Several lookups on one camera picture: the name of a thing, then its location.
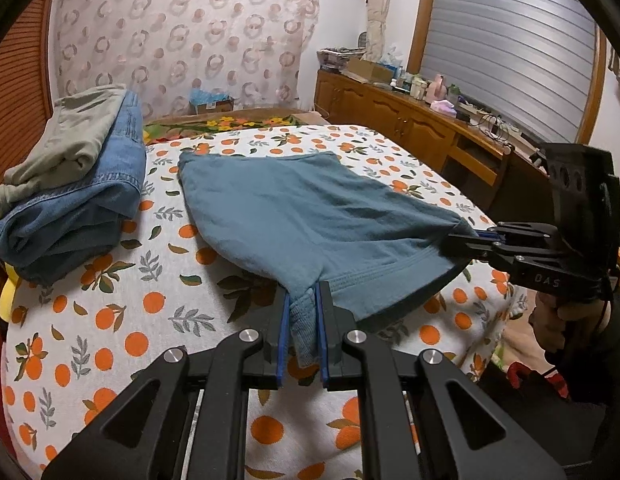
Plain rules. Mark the teal blue shorts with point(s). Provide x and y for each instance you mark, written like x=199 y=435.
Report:
x=300 y=220

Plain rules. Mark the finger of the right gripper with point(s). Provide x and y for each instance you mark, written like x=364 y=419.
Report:
x=518 y=232
x=481 y=246

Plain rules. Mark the folded blue denim jeans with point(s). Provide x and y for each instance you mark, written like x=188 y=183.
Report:
x=54 y=232

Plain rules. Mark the yellow object beside bed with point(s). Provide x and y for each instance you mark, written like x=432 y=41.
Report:
x=7 y=294

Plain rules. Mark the pink tissue pack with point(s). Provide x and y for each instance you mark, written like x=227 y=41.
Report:
x=444 y=107

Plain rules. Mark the person's right hand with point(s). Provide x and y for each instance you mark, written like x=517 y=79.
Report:
x=552 y=318

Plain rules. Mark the cardboard box with blue bag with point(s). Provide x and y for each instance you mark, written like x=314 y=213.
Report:
x=202 y=102

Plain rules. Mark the pink bottle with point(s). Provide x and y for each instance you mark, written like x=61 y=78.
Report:
x=436 y=90

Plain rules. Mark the grey window blind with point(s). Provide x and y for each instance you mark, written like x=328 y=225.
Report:
x=530 y=61

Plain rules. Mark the white jar on sideboard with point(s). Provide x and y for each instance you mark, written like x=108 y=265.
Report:
x=418 y=88

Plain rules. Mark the circle pattern sheer curtain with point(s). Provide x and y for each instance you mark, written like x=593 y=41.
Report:
x=167 y=50

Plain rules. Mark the beige tied window curtain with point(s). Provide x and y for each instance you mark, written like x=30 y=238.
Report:
x=376 y=16

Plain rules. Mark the brown louvered wardrobe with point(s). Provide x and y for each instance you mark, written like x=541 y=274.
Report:
x=25 y=100

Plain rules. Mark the stack of magazines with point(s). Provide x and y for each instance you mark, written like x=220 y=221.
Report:
x=336 y=59

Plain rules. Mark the wooden sideboard cabinet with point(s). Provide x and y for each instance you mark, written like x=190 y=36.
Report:
x=494 y=175

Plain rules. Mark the cardboard box on sideboard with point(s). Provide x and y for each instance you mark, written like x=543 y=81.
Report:
x=369 y=71

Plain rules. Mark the orange print white sheet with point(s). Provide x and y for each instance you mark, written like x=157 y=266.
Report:
x=73 y=346

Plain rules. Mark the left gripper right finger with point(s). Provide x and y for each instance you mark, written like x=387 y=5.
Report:
x=420 y=416

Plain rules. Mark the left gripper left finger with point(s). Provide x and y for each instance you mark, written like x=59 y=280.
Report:
x=185 y=414

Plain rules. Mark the folded grey-green pants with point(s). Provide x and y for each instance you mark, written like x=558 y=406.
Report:
x=69 y=146

